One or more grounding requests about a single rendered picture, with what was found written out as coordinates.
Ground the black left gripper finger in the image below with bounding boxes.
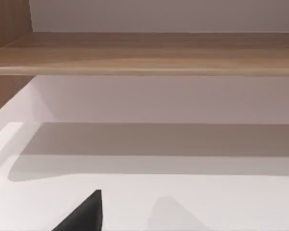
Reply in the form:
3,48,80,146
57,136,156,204
51,189,104,231

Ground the wooden open shelf unit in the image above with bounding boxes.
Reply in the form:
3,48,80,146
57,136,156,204
0,0,289,116

